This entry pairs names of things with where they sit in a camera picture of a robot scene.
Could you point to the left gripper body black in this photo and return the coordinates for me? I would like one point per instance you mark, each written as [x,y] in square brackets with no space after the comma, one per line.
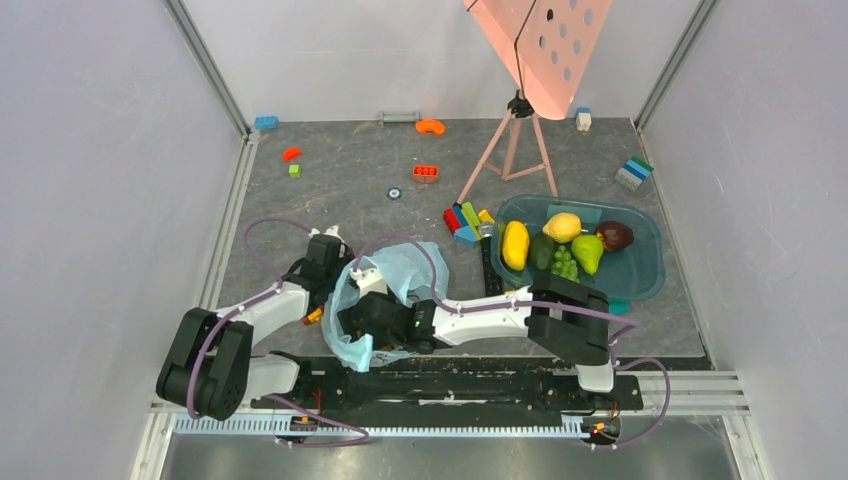
[332,275]

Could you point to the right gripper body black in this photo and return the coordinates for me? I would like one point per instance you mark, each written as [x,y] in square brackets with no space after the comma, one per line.
[370,317]

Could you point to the light blue plastic bag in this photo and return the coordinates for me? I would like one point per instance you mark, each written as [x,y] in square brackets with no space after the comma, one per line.
[409,273]

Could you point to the yellow fake fruit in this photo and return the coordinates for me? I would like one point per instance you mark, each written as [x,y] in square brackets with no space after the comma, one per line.
[515,245]

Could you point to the yellow fake lemon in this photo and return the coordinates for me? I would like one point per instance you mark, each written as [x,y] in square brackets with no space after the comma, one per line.
[563,227]

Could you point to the green fake fruit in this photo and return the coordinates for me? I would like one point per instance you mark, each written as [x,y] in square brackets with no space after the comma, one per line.
[587,249]

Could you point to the dark red fake apple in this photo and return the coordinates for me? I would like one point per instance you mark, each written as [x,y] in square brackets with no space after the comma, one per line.
[614,236]

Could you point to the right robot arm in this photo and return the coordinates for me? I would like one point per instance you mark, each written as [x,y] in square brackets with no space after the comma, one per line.
[565,318]

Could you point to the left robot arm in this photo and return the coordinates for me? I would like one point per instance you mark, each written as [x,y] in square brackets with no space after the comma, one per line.
[210,369]

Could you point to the green fake avocado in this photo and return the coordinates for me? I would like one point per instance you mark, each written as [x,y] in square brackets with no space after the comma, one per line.
[541,252]

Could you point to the green fake grapes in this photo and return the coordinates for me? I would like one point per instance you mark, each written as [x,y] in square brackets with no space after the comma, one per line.
[564,265]

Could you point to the orange yellow toy car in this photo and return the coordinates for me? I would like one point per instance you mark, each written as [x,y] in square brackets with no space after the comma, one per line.
[313,317]

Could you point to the black toy brick strip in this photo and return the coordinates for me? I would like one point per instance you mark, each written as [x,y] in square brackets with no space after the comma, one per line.
[492,282]

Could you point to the red curved toy piece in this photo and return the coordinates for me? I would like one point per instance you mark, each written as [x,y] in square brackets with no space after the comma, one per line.
[291,154]

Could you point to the colourful brick pile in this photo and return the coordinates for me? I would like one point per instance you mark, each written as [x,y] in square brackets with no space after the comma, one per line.
[468,225]

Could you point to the orange flat toy brick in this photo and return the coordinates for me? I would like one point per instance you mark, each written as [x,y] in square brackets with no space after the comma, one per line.
[425,174]

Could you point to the blue toy brick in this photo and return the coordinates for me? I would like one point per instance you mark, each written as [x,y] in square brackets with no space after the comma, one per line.
[268,122]

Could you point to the orange curved toy piece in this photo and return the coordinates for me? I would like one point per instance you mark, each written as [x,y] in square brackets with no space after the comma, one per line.
[430,126]

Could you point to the teal toy brick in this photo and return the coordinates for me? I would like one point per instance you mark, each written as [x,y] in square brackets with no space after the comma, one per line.
[619,308]

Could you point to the teal plastic bin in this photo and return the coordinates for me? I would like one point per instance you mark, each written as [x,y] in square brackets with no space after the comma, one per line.
[634,274]

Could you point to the pink wooden tripod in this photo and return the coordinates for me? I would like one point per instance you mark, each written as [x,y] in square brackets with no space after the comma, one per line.
[518,109]

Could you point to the stacked grey blue green bricks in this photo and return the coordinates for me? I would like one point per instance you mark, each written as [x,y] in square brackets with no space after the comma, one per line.
[633,173]

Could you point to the white blue small brick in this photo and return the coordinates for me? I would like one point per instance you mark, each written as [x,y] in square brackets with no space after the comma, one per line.
[583,119]

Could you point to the pink perforated board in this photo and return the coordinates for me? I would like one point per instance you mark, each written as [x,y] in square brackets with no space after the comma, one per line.
[546,45]

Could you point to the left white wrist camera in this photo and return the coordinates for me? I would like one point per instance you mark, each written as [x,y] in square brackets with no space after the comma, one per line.
[330,234]

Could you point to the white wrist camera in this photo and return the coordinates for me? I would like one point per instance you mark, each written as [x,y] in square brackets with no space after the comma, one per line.
[369,281]
[330,234]

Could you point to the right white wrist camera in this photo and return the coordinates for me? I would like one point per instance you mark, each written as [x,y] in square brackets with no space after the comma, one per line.
[369,281]

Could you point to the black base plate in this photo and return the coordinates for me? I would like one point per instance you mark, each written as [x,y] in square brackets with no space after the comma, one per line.
[468,391]

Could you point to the white toothed rail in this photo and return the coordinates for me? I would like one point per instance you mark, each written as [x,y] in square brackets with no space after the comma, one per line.
[284,425]

